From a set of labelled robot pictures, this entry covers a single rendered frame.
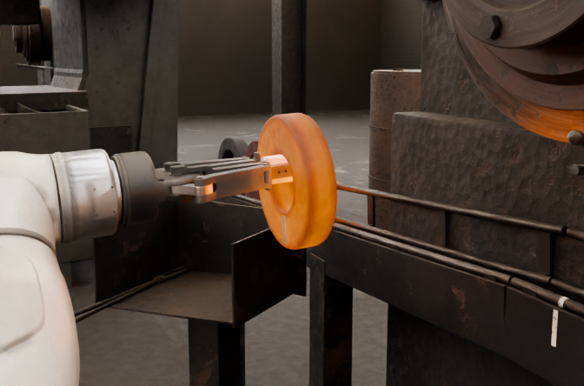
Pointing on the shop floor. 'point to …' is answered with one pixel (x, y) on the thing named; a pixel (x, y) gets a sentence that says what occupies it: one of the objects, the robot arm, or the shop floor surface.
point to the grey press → (103, 40)
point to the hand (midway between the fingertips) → (292, 167)
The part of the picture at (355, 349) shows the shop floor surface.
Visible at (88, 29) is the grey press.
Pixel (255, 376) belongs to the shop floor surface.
